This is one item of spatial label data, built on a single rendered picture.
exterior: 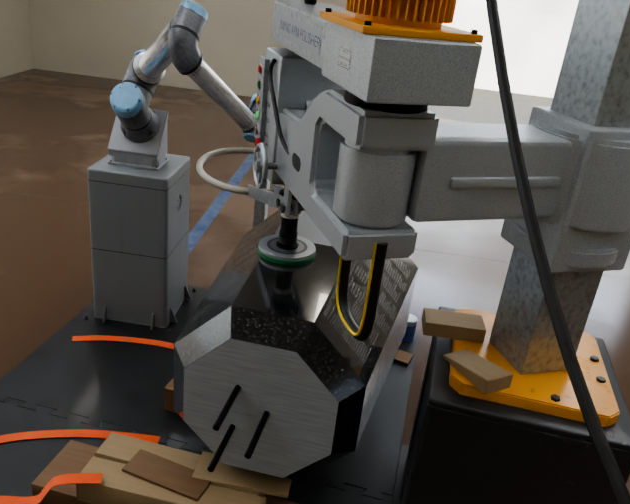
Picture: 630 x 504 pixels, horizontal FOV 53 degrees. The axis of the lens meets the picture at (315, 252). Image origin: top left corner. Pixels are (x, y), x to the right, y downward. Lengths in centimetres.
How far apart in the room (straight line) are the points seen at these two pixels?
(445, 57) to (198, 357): 117
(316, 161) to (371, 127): 34
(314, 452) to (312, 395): 22
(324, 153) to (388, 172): 29
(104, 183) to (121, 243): 32
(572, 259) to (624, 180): 25
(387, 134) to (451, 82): 18
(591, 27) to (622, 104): 21
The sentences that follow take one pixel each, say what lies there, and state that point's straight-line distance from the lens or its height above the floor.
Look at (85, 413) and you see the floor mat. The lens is 295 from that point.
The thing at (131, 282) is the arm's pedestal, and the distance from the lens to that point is 339.
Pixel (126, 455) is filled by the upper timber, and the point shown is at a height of 20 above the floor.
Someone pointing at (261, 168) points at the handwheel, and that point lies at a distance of 205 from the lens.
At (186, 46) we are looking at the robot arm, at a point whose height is 152.
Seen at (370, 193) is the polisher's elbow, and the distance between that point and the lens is 150.
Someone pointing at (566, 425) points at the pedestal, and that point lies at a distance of 201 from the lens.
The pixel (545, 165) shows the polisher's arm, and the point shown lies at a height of 145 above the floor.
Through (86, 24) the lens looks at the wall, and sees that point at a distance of 984.
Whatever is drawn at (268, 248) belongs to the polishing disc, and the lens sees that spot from 231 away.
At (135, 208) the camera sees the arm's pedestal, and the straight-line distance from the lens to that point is 321.
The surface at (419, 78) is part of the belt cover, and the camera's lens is 137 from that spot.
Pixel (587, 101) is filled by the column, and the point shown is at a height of 161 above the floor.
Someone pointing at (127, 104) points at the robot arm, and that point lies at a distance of 304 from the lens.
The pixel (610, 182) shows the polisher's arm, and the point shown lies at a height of 143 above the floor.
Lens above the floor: 187
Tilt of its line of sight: 25 degrees down
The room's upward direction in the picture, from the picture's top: 7 degrees clockwise
